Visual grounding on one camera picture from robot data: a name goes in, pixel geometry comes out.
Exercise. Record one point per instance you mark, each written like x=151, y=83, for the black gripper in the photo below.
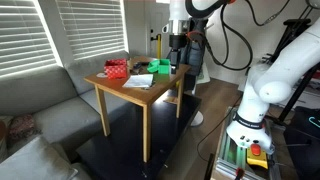
x=175, y=41

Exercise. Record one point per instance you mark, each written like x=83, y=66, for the green box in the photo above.
x=163, y=68

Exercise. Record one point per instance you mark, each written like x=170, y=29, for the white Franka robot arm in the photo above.
x=286, y=66

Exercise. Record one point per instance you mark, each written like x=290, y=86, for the red dotted open box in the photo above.
x=116, y=70

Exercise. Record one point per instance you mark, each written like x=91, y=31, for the yellow emergency stop box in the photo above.
x=257, y=160

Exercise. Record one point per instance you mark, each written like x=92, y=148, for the dark quilted jacket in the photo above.
x=195, y=58

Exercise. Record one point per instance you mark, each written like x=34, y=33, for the yellow pole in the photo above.
x=159, y=46

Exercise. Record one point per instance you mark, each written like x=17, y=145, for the white paper sheet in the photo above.
x=139, y=81

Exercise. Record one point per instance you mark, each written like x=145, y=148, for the white door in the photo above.
x=160, y=16

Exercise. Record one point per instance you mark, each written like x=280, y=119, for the light wooden table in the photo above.
x=140, y=95

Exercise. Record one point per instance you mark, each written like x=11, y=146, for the small white disc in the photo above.
x=101, y=75

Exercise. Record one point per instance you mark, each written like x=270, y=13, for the black low platform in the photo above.
x=126, y=146

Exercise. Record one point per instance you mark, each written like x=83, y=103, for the gray sofa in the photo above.
x=50, y=90

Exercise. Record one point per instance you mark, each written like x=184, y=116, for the black case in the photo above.
x=300, y=150

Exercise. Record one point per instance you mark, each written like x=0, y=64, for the wide white window blind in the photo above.
x=23, y=36

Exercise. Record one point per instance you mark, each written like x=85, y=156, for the floral patterned pillow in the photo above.
x=23, y=128

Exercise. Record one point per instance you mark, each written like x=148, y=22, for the light gray cushion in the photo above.
x=33, y=160

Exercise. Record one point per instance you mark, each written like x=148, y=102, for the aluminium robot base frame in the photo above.
x=230, y=156

